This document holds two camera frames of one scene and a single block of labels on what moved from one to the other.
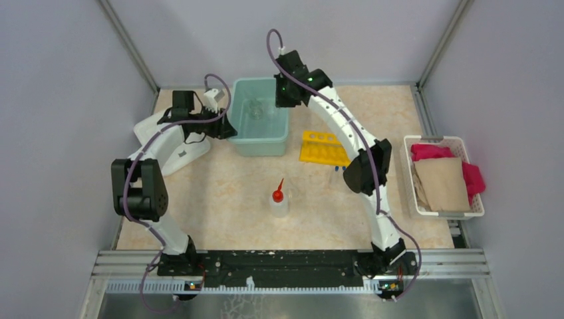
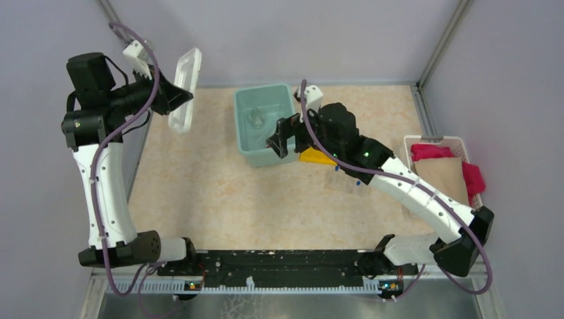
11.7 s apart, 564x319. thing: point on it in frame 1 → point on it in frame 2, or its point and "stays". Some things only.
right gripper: x=280 y=102 → x=286 y=127
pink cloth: x=473 y=177 stays
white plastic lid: x=165 y=143 → x=186 y=80
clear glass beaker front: x=256 y=109 → x=257 y=119
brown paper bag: x=440 y=184 stays
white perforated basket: x=459 y=148 stays
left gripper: x=222 y=128 → x=169 y=96
